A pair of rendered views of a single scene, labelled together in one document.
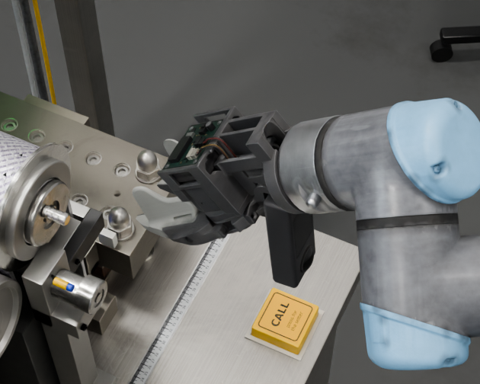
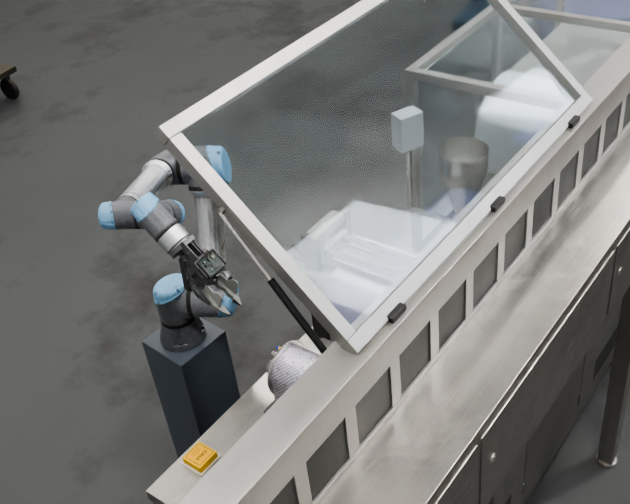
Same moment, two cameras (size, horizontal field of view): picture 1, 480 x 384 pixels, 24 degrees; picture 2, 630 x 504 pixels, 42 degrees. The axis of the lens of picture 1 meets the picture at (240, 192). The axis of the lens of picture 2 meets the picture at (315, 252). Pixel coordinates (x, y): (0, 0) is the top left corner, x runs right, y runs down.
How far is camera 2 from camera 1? 2.25 m
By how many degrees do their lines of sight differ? 87
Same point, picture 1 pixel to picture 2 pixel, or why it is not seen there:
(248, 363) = (223, 445)
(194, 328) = not seen: hidden behind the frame
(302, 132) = (177, 231)
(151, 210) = (233, 286)
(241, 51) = not seen: outside the picture
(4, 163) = (291, 353)
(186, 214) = (222, 281)
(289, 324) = (198, 450)
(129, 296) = not seen: hidden behind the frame
